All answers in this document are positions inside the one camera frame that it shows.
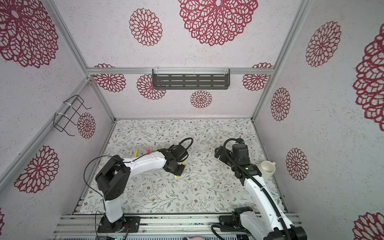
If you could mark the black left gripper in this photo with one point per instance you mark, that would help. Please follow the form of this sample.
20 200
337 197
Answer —
179 172

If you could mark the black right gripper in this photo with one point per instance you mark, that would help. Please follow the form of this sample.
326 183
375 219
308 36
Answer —
220 152

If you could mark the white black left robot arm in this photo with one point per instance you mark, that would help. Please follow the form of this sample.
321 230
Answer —
112 180

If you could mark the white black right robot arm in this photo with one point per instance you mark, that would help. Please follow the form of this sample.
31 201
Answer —
273 224

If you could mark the white mug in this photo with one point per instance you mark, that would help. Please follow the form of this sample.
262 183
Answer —
267 169

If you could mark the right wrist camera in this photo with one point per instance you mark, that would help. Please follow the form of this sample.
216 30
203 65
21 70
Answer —
240 141

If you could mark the dark grey wall shelf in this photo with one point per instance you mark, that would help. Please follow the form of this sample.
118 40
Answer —
191 80

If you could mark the black wire wall basket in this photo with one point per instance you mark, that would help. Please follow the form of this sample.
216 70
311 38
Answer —
62 120

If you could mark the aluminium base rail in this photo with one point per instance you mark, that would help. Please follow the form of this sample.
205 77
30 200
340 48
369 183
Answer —
82 225

